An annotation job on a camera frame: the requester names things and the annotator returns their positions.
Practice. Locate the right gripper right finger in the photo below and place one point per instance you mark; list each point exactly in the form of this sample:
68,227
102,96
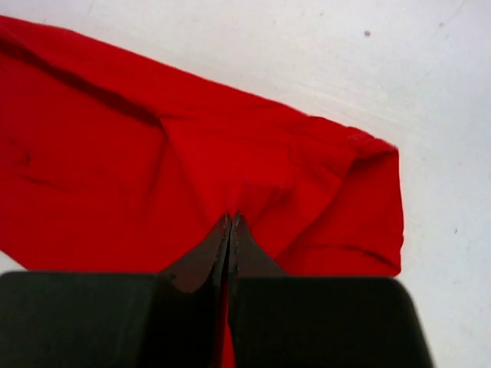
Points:
278,320

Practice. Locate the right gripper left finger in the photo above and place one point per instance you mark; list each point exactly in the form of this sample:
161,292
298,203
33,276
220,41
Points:
171,318

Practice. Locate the red t shirt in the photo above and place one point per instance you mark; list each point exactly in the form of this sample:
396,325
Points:
113,162

